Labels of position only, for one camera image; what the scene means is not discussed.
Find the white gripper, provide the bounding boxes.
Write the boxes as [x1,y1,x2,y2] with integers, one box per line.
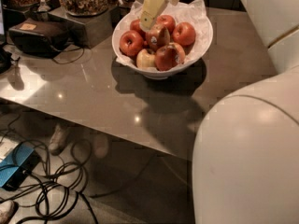
[140,0,179,32]

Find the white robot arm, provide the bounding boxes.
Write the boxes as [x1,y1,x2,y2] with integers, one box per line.
[192,0,299,224]

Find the red apple back centre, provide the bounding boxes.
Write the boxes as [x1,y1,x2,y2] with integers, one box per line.
[156,15,176,34]

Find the white paper bowl liner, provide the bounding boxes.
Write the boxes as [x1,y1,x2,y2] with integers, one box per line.
[115,0,211,72]

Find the red apple back left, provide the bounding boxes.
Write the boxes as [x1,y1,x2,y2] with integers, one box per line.
[130,19,146,37]

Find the red apple right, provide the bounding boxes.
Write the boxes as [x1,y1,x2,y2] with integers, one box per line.
[172,22,196,47]

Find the red apple left front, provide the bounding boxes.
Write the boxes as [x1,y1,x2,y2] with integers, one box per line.
[120,30,144,57]

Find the red apple front with sticker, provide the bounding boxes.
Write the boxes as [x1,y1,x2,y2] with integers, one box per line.
[155,42,186,71]

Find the yellow-green apple front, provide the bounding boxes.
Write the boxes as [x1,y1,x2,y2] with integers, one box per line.
[136,49,155,69]

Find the white bowl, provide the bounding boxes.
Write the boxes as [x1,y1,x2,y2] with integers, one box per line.
[111,1,214,80]

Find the metal scoop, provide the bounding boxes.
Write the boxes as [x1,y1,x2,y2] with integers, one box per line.
[37,0,50,12]

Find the black device with label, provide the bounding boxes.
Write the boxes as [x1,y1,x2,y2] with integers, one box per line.
[8,19,69,58]

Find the white shoe under table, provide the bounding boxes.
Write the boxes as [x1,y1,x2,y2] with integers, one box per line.
[49,123,70,156]

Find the blue box on floor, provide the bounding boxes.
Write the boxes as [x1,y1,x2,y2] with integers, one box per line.
[0,145,36,191]

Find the white shoe bottom left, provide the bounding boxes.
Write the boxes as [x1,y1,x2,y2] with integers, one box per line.
[0,200,15,224]

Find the black cables on floor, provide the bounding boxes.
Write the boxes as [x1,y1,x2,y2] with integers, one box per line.
[0,115,100,224]

